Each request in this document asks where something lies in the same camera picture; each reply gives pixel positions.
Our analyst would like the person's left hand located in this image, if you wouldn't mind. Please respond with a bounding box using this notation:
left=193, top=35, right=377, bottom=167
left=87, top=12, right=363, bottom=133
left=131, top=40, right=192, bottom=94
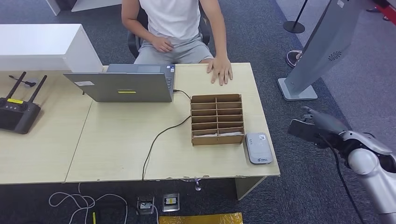
left=206, top=56, right=233, bottom=86

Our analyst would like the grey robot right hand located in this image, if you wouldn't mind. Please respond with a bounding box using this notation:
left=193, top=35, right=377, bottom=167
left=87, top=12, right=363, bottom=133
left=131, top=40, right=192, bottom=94
left=301, top=106, right=349, bottom=135

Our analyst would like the person's right hand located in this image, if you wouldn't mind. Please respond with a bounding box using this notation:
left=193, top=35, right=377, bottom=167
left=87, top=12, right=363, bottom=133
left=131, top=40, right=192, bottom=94
left=150, top=35, right=175, bottom=53

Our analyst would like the brown card organizer box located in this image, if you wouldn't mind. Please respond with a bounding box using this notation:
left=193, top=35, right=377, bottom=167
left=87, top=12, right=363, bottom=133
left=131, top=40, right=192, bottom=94
left=190, top=93, right=246, bottom=147

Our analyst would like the grey card reader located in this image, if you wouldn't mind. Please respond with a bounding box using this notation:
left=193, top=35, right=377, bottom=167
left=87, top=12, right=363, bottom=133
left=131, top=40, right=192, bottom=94
left=244, top=132, right=274, bottom=165

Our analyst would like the black office chair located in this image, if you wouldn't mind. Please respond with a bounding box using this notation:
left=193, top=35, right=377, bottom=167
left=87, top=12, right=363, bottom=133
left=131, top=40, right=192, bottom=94
left=127, top=7, right=212, bottom=59

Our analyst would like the grey laptop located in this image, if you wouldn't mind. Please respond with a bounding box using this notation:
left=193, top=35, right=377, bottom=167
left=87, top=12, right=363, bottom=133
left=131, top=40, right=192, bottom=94
left=63, top=63, right=177, bottom=103

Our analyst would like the grey kiosk stand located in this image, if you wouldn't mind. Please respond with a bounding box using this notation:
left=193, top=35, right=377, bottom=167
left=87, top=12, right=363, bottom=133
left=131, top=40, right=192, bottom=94
left=277, top=0, right=370, bottom=102

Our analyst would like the white furniture panel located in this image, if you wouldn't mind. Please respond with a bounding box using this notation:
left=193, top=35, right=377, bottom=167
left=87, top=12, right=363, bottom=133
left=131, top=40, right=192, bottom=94
left=46, top=0, right=123, bottom=16

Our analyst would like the black stanchion pole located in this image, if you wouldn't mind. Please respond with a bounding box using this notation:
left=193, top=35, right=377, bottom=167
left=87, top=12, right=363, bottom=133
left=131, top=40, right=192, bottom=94
left=283, top=0, right=310, bottom=34

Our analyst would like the beige desk leg panel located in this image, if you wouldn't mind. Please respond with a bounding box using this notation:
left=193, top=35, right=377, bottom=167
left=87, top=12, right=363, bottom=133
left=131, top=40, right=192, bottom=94
left=234, top=176, right=267, bottom=201

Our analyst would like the metal desk fitting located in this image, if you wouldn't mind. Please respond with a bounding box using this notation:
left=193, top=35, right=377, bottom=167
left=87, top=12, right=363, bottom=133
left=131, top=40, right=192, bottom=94
left=181, top=178, right=202, bottom=192

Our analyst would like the white counter block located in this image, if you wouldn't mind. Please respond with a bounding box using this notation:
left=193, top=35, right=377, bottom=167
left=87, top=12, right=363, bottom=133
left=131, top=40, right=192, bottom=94
left=0, top=23, right=104, bottom=73

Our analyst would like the red floor mat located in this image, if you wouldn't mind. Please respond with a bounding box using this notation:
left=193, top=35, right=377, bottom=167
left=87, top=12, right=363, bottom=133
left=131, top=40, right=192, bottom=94
left=374, top=2, right=396, bottom=26

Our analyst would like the metal floor socket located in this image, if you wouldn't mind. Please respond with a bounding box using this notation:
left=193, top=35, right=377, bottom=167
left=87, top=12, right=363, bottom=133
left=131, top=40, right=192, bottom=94
left=136, top=196, right=155, bottom=216
left=161, top=193, right=180, bottom=213

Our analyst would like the small black antenna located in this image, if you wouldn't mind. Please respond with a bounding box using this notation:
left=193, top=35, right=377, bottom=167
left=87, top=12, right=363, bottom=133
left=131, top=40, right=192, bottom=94
left=8, top=75, right=38, bottom=88

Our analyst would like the yellow plastic sheet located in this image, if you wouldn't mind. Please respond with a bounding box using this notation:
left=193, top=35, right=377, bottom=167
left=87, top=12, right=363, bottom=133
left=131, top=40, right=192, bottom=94
left=158, top=212, right=244, bottom=224

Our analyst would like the black remote controller with antennas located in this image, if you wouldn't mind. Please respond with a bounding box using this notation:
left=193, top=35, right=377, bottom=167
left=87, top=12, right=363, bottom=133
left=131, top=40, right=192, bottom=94
left=0, top=71, right=48, bottom=135

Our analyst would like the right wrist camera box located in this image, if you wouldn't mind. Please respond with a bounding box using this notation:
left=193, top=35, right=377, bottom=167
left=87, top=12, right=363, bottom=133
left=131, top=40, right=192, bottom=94
left=287, top=119, right=333, bottom=149

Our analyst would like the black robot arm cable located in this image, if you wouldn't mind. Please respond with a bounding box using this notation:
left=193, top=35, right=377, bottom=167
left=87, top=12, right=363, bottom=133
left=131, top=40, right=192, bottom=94
left=320, top=134, right=366, bottom=224

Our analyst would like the black laptop power cable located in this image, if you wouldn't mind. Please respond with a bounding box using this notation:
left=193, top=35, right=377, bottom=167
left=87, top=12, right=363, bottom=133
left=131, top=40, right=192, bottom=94
left=141, top=89, right=192, bottom=182

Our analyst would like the white socket cable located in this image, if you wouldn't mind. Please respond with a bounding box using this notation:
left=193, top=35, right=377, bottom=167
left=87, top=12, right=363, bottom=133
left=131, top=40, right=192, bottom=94
left=141, top=202, right=159, bottom=224

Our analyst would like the white floor cable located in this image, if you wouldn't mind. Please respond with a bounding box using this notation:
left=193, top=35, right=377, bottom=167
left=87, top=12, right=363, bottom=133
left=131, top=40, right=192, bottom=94
left=48, top=183, right=128, bottom=224

